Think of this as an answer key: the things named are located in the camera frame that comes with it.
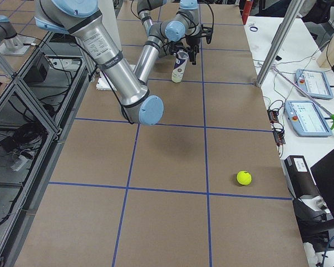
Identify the clear tennis ball tube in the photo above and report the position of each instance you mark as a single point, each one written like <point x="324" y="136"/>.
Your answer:
<point x="181" y="60"/>

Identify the yellow tennis ball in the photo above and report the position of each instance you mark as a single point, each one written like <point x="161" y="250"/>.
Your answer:
<point x="244" y="178"/>

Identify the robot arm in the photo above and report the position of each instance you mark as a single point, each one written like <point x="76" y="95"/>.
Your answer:
<point x="83" y="20"/>
<point x="164" y="36"/>

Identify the small circuit board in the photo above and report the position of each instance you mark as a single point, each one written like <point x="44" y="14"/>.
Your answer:
<point x="273" y="116"/>

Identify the upper teach pendant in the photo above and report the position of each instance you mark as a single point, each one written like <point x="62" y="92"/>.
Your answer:
<point x="315" y="83"/>

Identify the teach pendant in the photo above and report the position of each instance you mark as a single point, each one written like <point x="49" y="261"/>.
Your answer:
<point x="315" y="83"/>
<point x="306" y="119"/>

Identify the lower teach pendant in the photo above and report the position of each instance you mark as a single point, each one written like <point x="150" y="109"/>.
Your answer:
<point x="306" y="119"/>

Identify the black box with label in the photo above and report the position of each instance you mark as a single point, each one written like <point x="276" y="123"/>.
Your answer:
<point x="300" y="177"/>

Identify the black computer monitor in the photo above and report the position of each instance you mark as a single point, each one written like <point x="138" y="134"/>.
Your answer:
<point x="323" y="174"/>

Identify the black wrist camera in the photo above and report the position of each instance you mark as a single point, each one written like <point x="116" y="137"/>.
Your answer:
<point x="207" y="33"/>

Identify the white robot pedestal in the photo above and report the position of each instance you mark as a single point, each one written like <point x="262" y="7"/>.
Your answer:
<point x="119" y="79"/>

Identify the aluminium frame post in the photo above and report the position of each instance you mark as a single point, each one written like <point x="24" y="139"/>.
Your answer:
<point x="278" y="39"/>

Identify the green handled reacher tool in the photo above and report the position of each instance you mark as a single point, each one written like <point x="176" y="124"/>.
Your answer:
<point x="331" y="115"/>

